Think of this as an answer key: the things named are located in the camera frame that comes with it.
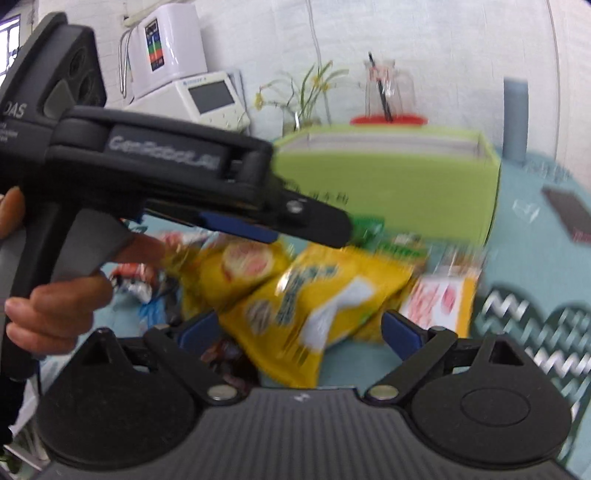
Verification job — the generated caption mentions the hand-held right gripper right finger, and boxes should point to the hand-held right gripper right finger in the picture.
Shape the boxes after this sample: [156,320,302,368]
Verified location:
[366,310,527,407]

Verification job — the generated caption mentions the blue white snack packet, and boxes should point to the blue white snack packet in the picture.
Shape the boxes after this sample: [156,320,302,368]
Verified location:
[139,295,183,334]

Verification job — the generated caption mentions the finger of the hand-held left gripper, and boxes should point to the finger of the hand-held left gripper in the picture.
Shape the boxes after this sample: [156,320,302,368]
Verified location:
[201,172,355,250]

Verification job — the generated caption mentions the light green cardboard box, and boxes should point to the light green cardboard box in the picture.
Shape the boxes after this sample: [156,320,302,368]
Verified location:
[272,124,502,246]

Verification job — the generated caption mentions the red tray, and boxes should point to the red tray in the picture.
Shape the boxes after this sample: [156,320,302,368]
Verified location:
[350,113,428,127]

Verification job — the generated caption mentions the dark flat case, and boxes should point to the dark flat case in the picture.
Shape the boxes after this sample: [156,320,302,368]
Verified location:
[541,187,591,244]

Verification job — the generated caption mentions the window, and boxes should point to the window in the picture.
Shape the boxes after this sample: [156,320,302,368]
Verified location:
[0,14,22,80]

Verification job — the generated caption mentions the metal faucet pipe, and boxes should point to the metal faucet pipe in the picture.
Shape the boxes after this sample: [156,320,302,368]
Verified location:
[118,31,136,100]

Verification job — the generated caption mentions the glass pitcher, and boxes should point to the glass pitcher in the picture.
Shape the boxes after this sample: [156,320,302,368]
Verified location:
[364,60,417,123]

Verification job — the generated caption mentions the black straw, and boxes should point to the black straw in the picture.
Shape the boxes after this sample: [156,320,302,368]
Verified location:
[368,52,394,123]

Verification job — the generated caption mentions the green wrapped pastry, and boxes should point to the green wrapped pastry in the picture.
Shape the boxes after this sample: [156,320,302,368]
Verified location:
[350,216,385,245]

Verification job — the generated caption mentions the dark orange snack packet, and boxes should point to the dark orange snack packet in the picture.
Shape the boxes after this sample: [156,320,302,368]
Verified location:
[202,336,260,385]

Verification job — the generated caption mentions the yellow snack bag red circle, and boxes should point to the yellow snack bag red circle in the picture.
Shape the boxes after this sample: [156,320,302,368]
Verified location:
[166,237,291,320]

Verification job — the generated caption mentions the red white yellow snack box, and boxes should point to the red white yellow snack box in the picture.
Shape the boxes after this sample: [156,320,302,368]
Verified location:
[399,268,479,343]

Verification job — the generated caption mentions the red white snack packet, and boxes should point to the red white snack packet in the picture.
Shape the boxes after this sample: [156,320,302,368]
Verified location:
[111,262,163,302]

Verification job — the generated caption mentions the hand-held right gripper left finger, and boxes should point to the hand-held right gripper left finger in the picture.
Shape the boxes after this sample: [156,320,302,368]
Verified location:
[78,310,241,407]

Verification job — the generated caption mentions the person's left hand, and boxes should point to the person's left hand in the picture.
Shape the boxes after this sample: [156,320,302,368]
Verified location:
[0,187,168,358]

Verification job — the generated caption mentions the white appliance with screen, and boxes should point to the white appliance with screen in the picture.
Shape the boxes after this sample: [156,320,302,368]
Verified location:
[122,70,252,137]

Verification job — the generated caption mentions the large yellow snack bag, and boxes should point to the large yellow snack bag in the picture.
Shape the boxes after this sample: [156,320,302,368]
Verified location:
[219,244,416,389]

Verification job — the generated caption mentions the grey bottle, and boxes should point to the grey bottle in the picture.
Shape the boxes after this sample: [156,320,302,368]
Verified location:
[503,78,530,163]

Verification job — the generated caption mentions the white water purifier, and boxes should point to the white water purifier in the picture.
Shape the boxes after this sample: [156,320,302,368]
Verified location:
[127,6,208,97]

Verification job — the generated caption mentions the yellow flowers in glass vase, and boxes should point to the yellow flowers in glass vase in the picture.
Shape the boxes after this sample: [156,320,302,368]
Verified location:
[255,60,350,136]

